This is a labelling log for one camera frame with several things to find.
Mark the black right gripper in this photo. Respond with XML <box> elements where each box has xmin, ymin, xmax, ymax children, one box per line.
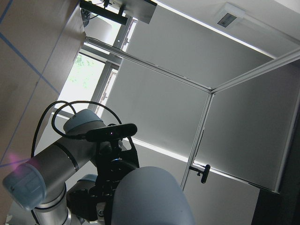
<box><xmin>67</xmin><ymin>138</ymin><xmax>139</xmax><ymax>222</ymax></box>

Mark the brown paper table cover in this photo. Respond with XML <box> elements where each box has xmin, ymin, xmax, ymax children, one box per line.
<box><xmin>0</xmin><ymin>0</ymin><xmax>84</xmax><ymax>168</ymax></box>

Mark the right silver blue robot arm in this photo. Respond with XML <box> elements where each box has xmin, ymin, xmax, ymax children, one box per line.
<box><xmin>3</xmin><ymin>109</ymin><xmax>139</xmax><ymax>225</ymax></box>

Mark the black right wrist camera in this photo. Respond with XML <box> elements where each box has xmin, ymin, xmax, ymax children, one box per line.
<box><xmin>85</xmin><ymin>123</ymin><xmax>137</xmax><ymax>142</ymax></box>

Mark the black camera cable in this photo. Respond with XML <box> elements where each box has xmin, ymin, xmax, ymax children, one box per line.
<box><xmin>30</xmin><ymin>100</ymin><xmax>123</xmax><ymax>158</ymax></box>

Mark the black mounted side camera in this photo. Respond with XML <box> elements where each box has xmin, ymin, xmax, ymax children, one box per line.
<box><xmin>189</xmin><ymin>165</ymin><xmax>210</xmax><ymax>184</ymax></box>

